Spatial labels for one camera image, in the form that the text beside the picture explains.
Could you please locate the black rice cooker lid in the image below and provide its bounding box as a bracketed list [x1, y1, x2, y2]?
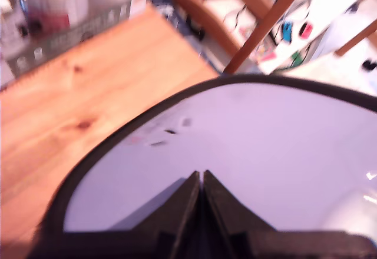
[25, 74, 377, 259]

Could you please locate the white board with coloured stickers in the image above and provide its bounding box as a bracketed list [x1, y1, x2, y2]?
[256, 0, 377, 75]

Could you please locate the wooden chair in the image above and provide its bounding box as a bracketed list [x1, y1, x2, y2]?
[158, 0, 377, 75]

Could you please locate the glass jar with red label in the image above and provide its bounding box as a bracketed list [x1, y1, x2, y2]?
[16, 0, 90, 38]

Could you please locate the grey wire mesh basket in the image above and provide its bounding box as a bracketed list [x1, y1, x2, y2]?
[5, 2, 134, 77]

